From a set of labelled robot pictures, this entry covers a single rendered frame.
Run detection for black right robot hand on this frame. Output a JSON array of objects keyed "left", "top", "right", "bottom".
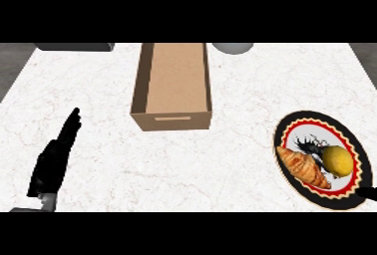
[{"left": 355, "top": 187, "right": 377, "bottom": 202}]

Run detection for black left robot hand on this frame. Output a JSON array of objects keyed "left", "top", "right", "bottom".
[{"left": 25, "top": 107, "right": 84, "bottom": 199}]

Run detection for black-rimmed patterned plate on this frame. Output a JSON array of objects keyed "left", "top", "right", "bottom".
[{"left": 272, "top": 110, "right": 374, "bottom": 211}]

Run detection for yellow lemon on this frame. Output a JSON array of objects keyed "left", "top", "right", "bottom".
[{"left": 321, "top": 144, "right": 355, "bottom": 178}]

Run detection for open cardboard box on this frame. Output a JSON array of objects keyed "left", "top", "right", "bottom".
[{"left": 130, "top": 43, "right": 213, "bottom": 132}]

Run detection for golden brown croissant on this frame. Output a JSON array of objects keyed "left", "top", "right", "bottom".
[{"left": 275, "top": 145, "right": 333, "bottom": 190}]

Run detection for dark grey flat appliance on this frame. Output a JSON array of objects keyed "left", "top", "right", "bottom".
[{"left": 33, "top": 43, "right": 117, "bottom": 53}]

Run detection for grey round object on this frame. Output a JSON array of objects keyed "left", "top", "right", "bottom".
[{"left": 210, "top": 43, "right": 254, "bottom": 56}]

